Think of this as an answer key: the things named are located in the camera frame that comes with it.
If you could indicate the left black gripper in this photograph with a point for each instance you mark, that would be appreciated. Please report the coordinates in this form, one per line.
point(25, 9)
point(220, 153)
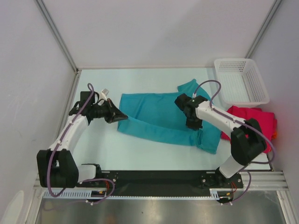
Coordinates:
point(114, 114)

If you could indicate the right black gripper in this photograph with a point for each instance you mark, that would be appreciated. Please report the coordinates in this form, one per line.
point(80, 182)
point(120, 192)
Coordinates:
point(194, 126)

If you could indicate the teal t shirt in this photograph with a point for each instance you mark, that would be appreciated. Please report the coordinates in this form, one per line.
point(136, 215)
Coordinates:
point(155, 117)

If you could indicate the white plastic perforated basket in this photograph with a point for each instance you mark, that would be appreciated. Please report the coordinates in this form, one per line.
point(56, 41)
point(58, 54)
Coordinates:
point(241, 82)

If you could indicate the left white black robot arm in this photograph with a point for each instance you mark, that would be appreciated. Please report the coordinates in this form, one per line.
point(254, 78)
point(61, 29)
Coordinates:
point(57, 165)

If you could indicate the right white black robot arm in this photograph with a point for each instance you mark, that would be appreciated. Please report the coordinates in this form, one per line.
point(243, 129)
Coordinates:
point(247, 140)

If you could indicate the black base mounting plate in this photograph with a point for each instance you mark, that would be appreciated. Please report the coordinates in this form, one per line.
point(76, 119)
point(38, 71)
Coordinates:
point(170, 181)

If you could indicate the folded orange t shirt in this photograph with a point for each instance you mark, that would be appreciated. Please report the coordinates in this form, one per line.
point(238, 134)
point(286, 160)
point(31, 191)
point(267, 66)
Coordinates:
point(274, 136)

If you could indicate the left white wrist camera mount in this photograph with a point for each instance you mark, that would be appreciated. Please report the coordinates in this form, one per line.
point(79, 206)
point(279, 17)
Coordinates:
point(102, 96)

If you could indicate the white slotted cable duct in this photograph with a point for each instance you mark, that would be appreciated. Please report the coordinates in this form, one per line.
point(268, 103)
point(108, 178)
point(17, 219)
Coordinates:
point(96, 195)

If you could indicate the aluminium frame rail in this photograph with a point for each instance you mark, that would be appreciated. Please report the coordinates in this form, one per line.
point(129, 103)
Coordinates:
point(254, 180)

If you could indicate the left aluminium corner post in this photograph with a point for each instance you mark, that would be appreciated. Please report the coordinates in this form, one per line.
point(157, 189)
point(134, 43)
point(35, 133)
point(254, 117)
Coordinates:
point(56, 34)

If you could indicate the aluminium corner post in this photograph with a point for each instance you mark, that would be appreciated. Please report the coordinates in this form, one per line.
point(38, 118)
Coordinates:
point(56, 34)
point(265, 25)

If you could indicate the right aluminium corner post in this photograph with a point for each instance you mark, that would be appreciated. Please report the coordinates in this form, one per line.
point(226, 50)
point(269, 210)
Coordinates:
point(265, 25)

